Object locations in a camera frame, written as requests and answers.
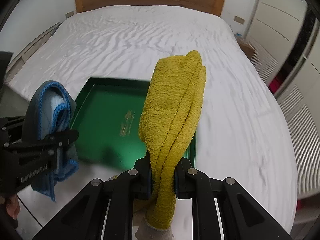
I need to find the yellow towel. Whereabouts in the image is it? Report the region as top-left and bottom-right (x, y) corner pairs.
(135, 50), (206, 239)

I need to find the right wooden nightstand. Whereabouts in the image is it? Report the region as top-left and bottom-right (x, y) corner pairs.
(235, 35), (255, 60)

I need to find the blue grey microfiber cloth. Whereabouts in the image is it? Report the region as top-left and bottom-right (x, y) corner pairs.
(22, 80), (79, 201)

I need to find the person's left hand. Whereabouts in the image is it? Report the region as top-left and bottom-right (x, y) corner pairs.
(6, 194), (21, 220)

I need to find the white wardrobe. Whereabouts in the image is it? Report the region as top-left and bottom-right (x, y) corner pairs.
(246, 0), (319, 199)

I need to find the green tray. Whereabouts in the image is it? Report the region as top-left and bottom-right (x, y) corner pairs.
(69, 76), (197, 173)

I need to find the white bed duvet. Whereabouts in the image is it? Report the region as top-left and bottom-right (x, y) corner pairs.
(9, 5), (297, 231)

